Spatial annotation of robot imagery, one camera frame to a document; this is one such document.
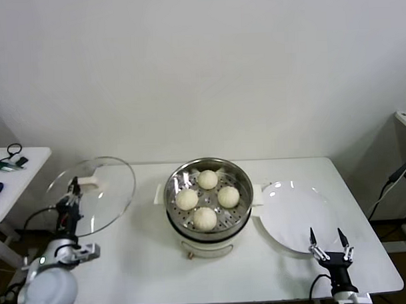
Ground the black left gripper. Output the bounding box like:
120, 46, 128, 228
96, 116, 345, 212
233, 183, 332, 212
55, 177, 85, 241

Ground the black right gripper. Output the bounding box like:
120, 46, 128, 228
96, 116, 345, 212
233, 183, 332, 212
307, 225, 358, 294

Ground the glass lid with cream handle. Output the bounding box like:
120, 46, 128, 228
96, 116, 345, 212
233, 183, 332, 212
44, 155, 139, 239

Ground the white steamed baozi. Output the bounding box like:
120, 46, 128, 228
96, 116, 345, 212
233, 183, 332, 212
175, 187, 199, 211
197, 169, 219, 190
217, 185, 241, 209
192, 206, 219, 233

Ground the steel perforated steamer basket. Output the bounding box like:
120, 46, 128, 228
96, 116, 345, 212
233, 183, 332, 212
162, 155, 256, 244

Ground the white round plate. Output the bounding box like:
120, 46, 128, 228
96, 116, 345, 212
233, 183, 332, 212
257, 178, 342, 257

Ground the small white table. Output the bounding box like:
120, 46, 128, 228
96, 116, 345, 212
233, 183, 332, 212
0, 145, 56, 267

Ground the black power adapter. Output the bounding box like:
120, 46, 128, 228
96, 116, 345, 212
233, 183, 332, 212
388, 161, 406, 185

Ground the white electric cooker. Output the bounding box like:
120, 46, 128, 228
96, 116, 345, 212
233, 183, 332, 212
152, 179, 268, 263

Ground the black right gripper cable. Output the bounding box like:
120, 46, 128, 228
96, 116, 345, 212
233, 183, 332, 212
309, 273, 335, 304

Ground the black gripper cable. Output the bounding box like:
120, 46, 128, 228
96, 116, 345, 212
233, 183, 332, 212
23, 205, 61, 232
309, 273, 335, 304

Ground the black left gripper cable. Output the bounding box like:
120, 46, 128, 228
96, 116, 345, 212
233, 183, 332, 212
23, 205, 61, 232

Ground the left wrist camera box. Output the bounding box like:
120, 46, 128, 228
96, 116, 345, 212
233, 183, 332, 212
71, 242, 101, 263

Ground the black adapter cable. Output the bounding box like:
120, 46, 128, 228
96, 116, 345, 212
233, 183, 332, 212
367, 180, 396, 220

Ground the black cable loop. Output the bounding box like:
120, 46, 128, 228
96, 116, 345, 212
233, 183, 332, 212
5, 142, 23, 158

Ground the white floor cable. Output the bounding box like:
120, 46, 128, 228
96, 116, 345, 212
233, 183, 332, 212
0, 257, 30, 274

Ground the black floor cable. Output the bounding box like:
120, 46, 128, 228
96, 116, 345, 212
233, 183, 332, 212
0, 283, 22, 304

